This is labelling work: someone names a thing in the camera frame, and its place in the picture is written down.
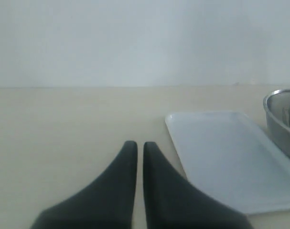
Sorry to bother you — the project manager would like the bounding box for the large stainless steel basin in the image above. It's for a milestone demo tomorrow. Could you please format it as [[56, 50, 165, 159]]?
[[263, 89, 290, 158]]

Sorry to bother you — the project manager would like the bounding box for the white rectangular plastic tray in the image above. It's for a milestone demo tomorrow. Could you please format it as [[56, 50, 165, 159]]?
[[165, 111, 290, 214]]

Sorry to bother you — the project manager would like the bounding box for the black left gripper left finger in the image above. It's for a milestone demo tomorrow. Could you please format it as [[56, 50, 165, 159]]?
[[31, 141, 138, 229]]

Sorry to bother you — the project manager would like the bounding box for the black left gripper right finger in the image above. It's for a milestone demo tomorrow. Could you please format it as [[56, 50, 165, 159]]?
[[143, 142, 252, 229]]

